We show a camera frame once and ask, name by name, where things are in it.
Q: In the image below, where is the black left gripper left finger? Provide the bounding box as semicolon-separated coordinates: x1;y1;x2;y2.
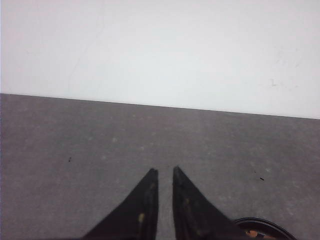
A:
82;168;159;240

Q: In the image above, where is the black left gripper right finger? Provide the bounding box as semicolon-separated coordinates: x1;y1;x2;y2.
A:
172;166;248;240

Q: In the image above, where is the brown beef cubes pile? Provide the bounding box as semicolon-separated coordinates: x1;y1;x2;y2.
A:
245;229;258;238

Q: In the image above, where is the black frying pan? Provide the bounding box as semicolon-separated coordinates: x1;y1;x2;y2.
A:
234;217;297;240

